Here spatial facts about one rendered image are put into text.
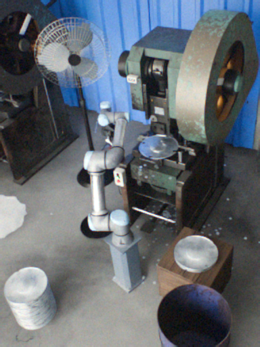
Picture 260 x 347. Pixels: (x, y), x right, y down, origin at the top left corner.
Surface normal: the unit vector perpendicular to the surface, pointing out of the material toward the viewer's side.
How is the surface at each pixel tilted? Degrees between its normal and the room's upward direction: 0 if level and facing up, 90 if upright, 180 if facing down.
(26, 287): 0
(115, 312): 0
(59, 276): 0
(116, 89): 90
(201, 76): 62
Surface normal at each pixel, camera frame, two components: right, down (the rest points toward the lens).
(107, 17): -0.51, 0.59
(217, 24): -0.23, -0.57
